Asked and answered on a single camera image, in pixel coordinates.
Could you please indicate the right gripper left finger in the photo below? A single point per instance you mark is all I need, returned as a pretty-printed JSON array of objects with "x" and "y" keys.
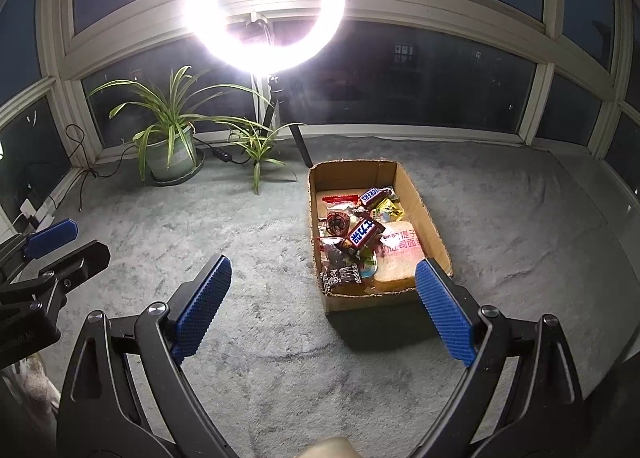
[{"x": 100, "y": 411}]

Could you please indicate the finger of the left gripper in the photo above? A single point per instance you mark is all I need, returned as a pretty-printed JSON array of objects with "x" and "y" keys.
[
  {"x": 20, "y": 249},
  {"x": 70, "y": 271}
]

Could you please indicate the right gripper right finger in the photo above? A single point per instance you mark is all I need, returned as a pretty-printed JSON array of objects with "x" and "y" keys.
[{"x": 544, "y": 413}]

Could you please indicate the green blue snack packet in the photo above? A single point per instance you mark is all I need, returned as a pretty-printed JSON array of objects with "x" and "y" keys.
[{"x": 367, "y": 264}]

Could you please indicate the dark brown patterned candy packet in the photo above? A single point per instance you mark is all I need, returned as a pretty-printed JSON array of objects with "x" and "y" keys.
[{"x": 337, "y": 280}]

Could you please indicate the Snickers bar Chinese label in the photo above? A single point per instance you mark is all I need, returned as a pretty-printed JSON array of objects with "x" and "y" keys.
[{"x": 361, "y": 234}]

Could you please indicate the yellow candy packet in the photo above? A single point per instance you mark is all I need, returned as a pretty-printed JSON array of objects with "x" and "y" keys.
[{"x": 388, "y": 211}]

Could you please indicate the dark plum snack clear packet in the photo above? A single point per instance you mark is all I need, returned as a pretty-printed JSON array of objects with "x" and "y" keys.
[{"x": 331, "y": 256}]

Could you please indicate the Snickers bar English label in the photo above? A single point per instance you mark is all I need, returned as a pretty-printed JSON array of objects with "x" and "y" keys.
[{"x": 372, "y": 197}]

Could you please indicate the red nut snack packet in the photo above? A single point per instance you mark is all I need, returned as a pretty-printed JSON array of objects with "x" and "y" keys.
[{"x": 338, "y": 223}]

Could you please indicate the right hand in white glove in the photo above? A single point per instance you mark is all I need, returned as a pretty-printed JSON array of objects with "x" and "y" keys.
[{"x": 337, "y": 447}]

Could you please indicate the green plant pot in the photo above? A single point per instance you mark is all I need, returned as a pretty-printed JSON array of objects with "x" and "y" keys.
[{"x": 165, "y": 164}]

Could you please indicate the dark pot saucer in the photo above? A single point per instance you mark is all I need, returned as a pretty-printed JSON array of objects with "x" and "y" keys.
[{"x": 184, "y": 177}]

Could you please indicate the spider plant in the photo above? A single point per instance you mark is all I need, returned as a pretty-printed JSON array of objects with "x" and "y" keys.
[{"x": 173, "y": 109}]

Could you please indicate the pink white snack bag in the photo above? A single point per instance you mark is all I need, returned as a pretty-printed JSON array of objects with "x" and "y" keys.
[{"x": 397, "y": 253}]

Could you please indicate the black power strip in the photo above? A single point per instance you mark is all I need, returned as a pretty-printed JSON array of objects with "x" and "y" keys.
[{"x": 221, "y": 154}]

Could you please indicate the brown cardboard box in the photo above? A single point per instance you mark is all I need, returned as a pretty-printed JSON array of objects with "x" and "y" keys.
[{"x": 337, "y": 185}]

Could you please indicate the small spider plantlet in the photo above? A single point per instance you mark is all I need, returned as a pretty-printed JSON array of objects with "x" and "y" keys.
[{"x": 257, "y": 142}]

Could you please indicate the black tripod stand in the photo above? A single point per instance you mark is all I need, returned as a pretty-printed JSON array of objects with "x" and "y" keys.
[{"x": 280, "y": 102}]

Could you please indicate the white wall charger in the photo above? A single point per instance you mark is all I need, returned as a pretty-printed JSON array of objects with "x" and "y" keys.
[{"x": 38, "y": 212}]

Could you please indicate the bright ring light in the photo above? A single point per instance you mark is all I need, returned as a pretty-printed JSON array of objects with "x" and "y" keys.
[{"x": 209, "y": 21}]

